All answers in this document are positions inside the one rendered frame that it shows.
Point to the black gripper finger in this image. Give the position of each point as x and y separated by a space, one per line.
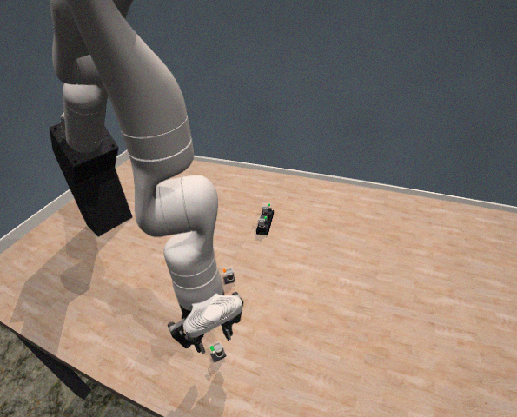
227 326
178 334

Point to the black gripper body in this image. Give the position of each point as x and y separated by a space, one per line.
185 312

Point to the black rack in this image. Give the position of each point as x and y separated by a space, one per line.
263 231

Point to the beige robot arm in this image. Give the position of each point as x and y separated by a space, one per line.
152 116

